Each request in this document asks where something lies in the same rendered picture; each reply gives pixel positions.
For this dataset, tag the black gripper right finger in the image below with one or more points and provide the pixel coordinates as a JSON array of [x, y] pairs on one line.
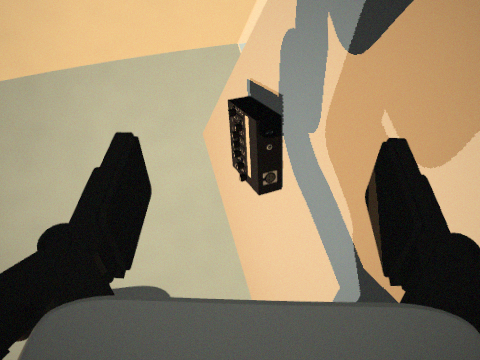
[[417, 251]]

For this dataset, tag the black lighting desk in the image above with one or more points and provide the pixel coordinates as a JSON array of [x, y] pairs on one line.
[[259, 144]]

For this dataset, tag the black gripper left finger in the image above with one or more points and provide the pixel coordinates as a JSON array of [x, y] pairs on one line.
[[106, 234]]

